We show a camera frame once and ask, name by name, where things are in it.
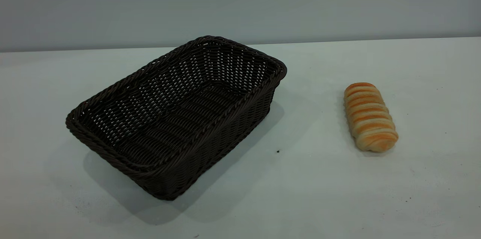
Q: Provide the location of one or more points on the black woven wicker basket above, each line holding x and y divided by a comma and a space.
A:
195, 141

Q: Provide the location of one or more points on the striped orange bread roll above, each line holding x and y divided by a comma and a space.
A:
369, 118

